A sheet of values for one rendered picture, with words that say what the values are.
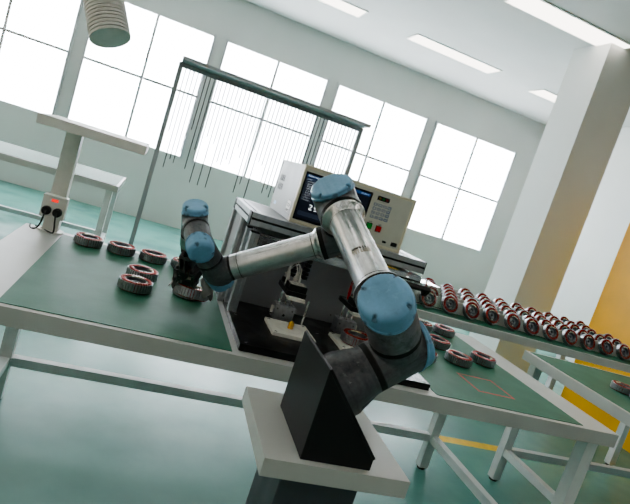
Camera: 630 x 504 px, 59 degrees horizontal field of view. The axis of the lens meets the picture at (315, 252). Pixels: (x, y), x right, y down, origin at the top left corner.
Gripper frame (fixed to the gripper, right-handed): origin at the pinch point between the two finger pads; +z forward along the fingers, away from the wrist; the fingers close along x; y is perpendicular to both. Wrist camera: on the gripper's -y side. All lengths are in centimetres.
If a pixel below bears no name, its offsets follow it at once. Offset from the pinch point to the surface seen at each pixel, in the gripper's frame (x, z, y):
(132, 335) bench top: -1.2, -10.6, 33.3
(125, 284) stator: -20.8, 1.2, 5.5
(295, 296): 30.4, 1.1, -15.6
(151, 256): -35, 23, -35
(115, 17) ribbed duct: -75, -53, -77
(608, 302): 254, 156, -320
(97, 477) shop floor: -19, 77, 29
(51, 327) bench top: -19.0, -12.9, 41.6
